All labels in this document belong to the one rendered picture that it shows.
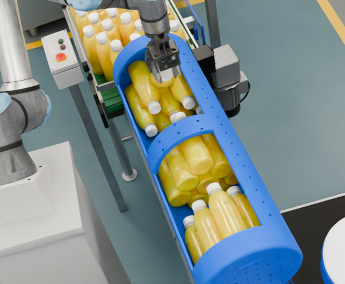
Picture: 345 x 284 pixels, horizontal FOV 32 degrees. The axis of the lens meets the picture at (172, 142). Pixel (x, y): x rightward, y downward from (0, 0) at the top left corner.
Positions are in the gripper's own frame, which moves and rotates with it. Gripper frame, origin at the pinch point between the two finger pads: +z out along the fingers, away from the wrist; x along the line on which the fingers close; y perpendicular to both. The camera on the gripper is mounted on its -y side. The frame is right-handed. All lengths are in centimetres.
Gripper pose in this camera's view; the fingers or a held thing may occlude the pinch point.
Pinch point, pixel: (166, 75)
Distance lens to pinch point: 176.6
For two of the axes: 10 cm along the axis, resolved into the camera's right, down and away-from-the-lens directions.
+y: 3.1, 7.0, -6.4
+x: 9.4, -3.4, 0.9
